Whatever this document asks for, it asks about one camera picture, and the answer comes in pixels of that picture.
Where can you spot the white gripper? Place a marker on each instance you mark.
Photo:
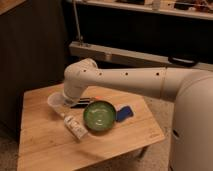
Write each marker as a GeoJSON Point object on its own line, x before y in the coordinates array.
{"type": "Point", "coordinates": [59, 103]}

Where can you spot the white bottle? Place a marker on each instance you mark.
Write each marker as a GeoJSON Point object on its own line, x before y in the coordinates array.
{"type": "Point", "coordinates": [76, 128]}

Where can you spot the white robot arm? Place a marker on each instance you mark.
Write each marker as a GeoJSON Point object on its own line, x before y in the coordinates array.
{"type": "Point", "coordinates": [191, 91]}

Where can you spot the black and orange pen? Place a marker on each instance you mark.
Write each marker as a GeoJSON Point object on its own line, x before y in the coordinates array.
{"type": "Point", "coordinates": [83, 102]}

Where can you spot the green bowl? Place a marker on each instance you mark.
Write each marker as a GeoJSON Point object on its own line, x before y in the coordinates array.
{"type": "Point", "coordinates": [99, 116]}

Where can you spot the wooden folding table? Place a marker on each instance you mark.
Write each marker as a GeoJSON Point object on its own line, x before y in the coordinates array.
{"type": "Point", "coordinates": [46, 145]}

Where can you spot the metal vertical pole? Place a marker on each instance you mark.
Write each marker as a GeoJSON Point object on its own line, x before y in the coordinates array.
{"type": "Point", "coordinates": [80, 40]}

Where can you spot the grey metal beam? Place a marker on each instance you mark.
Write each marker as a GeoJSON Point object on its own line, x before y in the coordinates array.
{"type": "Point", "coordinates": [126, 57]}

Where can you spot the upper shelf with clutter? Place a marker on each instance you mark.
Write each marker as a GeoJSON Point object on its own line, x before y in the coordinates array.
{"type": "Point", "coordinates": [165, 7]}

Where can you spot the black handle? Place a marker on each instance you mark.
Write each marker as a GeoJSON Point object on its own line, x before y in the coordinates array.
{"type": "Point", "coordinates": [182, 62]}

